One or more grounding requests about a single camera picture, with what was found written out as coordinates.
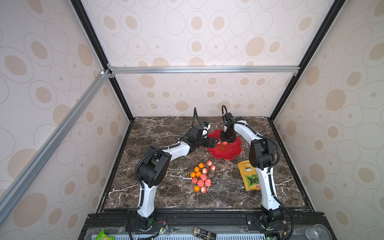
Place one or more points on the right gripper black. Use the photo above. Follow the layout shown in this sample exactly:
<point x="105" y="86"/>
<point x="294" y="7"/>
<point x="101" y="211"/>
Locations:
<point x="227" y="136"/>

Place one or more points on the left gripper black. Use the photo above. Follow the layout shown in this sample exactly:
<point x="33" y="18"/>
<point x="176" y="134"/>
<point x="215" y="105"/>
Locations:
<point x="213" y="145"/>

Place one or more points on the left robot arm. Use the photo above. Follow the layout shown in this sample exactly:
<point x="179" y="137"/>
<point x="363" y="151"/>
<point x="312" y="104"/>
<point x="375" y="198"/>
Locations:
<point x="153" y="167"/>

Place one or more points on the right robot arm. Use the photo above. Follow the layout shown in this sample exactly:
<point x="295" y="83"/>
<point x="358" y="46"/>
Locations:
<point x="264" y="155"/>

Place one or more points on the red flower-shaped fruit bowl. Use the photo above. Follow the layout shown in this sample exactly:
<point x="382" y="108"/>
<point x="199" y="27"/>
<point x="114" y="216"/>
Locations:
<point x="233" y="150"/>

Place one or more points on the yellow snack bag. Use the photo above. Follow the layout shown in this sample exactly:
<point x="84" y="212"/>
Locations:
<point x="249" y="175"/>

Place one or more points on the dark glass bottle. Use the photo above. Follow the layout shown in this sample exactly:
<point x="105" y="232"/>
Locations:
<point x="203" y="234"/>

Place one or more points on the clear plastic cup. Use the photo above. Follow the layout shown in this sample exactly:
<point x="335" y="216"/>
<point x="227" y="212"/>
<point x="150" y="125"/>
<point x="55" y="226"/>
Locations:
<point x="318" y="232"/>

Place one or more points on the green packet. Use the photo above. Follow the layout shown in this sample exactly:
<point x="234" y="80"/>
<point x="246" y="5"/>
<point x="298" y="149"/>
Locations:
<point x="103" y="236"/>

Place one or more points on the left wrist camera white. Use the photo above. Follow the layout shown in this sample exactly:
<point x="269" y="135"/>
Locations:
<point x="206" y="127"/>

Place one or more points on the horizontal aluminium frame bar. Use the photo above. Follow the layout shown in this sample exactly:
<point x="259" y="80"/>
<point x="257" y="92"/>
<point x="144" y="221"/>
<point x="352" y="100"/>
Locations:
<point x="201" y="70"/>

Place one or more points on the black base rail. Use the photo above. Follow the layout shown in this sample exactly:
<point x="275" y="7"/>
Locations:
<point x="218" y="221"/>

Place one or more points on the diagonal aluminium frame bar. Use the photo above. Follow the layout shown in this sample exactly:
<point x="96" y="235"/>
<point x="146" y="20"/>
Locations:
<point x="21" y="184"/>

